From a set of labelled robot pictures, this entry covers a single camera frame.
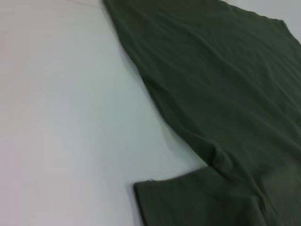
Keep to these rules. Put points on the dark green FREE T-shirt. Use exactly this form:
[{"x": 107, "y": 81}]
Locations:
[{"x": 211, "y": 94}]

